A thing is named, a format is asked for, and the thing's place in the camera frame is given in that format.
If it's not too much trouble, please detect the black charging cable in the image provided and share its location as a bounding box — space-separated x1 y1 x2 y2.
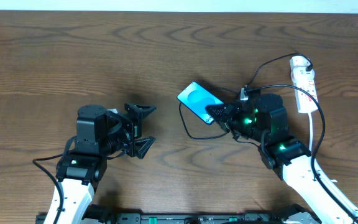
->
178 52 314 141

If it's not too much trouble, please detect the white USB charger plug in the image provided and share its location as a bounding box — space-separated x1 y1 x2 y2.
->
290 55 313 71

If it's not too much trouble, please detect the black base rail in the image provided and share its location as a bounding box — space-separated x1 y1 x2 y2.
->
35 203 319 224

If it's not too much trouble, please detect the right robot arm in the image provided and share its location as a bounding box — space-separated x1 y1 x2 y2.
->
206 93 358 223

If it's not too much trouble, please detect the blue Galaxy smartphone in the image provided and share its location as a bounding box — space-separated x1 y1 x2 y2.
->
177 82 223 125

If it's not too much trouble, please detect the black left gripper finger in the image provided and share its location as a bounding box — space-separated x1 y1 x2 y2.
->
134 136 155 159
124 103 157 123

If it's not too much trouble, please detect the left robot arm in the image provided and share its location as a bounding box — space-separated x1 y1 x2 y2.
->
43 103 156 223

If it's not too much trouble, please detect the white power strip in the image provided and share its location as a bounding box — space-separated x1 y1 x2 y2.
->
291 67 318 114

